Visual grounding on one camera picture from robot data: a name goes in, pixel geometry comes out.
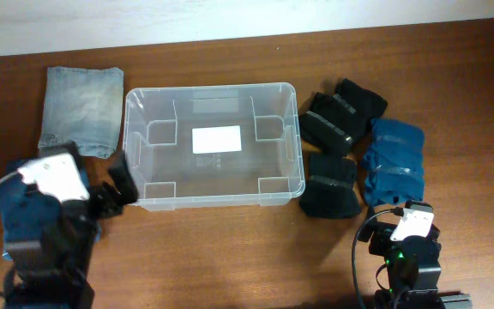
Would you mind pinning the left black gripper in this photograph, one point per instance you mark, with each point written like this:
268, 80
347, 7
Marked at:
124, 196

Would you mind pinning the dark blue jeans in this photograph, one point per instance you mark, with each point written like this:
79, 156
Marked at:
25, 213

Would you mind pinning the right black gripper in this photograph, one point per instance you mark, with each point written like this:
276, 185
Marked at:
382, 238

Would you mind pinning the blue taped garment bundle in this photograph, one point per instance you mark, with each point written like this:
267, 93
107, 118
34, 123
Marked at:
394, 163

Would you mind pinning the clear plastic storage container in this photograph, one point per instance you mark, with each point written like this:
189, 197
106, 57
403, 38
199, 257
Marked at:
157, 140

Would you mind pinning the black garment bundle upper right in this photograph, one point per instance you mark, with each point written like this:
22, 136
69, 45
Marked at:
366, 102

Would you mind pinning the black garment bundle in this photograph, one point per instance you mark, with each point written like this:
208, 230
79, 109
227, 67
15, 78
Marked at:
329, 192
366, 102

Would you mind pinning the black garment bundle taped middle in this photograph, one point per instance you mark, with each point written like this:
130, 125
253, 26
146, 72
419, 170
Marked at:
332, 125

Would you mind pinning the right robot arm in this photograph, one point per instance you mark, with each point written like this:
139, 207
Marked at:
413, 270

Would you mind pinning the white label in container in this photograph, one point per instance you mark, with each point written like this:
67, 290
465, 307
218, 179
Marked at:
213, 140

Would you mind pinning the black garment bundle lower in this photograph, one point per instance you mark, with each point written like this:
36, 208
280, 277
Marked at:
329, 192

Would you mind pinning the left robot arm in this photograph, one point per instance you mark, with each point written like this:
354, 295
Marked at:
58, 282

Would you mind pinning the light blue jeans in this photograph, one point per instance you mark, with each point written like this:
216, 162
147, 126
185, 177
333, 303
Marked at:
85, 107

